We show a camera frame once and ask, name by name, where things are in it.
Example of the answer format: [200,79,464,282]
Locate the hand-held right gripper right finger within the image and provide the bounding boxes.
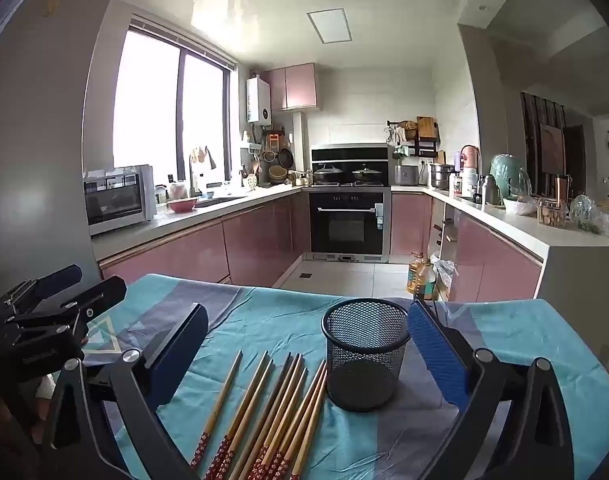
[407,299,575,480]

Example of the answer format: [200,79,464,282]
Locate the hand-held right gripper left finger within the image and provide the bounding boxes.
[39,302,210,480]

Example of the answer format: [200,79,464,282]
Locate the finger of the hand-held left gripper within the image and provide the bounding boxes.
[0,265,84,321]
[4,276,128,346]

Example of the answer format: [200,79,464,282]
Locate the black mesh utensil holder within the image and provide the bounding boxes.
[321,298,411,412]

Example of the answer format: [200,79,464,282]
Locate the bundle of wooden chopsticks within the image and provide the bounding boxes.
[190,350,330,480]

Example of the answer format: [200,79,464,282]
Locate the yellow cooking oil bottle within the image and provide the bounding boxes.
[406,251,425,293]

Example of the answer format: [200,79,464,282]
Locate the white plastic bag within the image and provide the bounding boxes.
[429,255,458,301]

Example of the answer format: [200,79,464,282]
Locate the white microwave oven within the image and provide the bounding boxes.
[83,164,156,237]

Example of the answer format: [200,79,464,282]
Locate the teal and grey tablecloth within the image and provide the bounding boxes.
[49,272,609,480]

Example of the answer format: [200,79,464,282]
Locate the pink base cabinets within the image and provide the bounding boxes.
[98,191,310,288]
[391,192,543,303]

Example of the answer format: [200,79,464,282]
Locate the grey refrigerator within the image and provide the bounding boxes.
[0,0,122,306]

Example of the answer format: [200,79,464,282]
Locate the steel sink faucet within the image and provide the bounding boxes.
[188,147,202,198]

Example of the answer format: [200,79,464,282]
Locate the black built-in oven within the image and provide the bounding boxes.
[309,187,391,263]

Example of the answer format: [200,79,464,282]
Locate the hanging dish cloth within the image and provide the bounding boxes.
[192,145,218,170]

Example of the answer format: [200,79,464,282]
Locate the white bowl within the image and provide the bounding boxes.
[502,196,538,216]

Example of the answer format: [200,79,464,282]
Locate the steel stockpot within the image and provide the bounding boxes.
[429,162,455,190]

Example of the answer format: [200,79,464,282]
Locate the black pot with lid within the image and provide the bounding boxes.
[352,163,385,184]

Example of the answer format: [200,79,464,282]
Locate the green kitchen appliance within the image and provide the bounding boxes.
[489,153,531,198]

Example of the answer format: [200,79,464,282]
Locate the kitchen window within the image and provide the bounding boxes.
[112,19,235,183]

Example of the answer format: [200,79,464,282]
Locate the plastic bag of greens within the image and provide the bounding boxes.
[569,194,609,237]

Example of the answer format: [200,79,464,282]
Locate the black wok with lid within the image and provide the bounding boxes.
[312,162,344,184]

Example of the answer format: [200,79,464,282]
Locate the black range hood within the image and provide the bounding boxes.
[311,144,390,171]

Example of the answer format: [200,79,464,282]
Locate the white water heater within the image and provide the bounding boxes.
[245,76,272,124]

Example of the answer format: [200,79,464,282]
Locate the ceiling light panel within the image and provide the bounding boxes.
[306,7,354,45]

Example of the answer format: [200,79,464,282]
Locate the black wall rack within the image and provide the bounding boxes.
[387,117,443,161]

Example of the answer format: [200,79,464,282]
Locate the brown wall picture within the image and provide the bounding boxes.
[539,122,566,176]

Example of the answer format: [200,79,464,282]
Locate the pink wall cabinet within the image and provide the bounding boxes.
[261,62,319,112]

